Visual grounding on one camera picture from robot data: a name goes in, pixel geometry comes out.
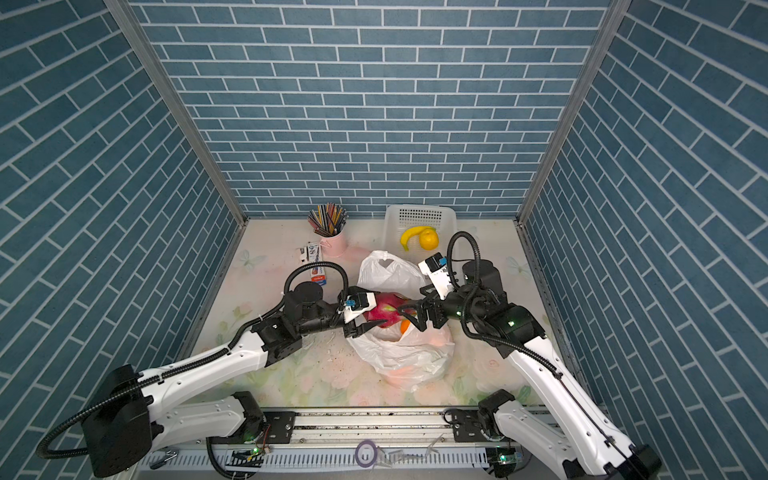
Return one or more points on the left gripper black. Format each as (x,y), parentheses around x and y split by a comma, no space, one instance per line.
(351,329)

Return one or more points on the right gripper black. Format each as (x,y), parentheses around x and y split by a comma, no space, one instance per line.
(424,308)

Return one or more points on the pink dragon fruit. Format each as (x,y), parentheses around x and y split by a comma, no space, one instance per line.
(386,309)

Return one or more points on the white plastic bag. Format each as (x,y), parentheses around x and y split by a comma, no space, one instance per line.
(406,361)

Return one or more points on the yellow lemon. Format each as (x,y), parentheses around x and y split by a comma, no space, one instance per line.
(428,239)

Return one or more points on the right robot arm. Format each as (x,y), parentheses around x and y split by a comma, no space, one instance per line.
(585,443)

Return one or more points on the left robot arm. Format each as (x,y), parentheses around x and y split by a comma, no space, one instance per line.
(131,413)

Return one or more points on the toothpaste box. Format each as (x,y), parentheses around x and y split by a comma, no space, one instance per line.
(313,255)

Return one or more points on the pink pencil cup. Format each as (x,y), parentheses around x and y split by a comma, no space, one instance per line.
(334,246)

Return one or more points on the small white eraser box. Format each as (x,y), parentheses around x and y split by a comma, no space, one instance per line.
(303,254)

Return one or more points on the yellow banana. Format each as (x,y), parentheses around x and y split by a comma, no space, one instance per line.
(412,232)

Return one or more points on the white plastic basket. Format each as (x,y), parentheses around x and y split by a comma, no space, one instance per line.
(399,218)

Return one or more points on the purple tape roll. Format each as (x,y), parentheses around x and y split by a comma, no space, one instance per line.
(366,454)

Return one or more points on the colored pencils bundle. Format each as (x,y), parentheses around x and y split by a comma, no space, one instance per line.
(328,220)

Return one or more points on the metal clip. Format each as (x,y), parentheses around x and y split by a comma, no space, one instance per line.
(167,456)

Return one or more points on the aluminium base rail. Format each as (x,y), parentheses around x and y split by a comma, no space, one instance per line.
(319,440)

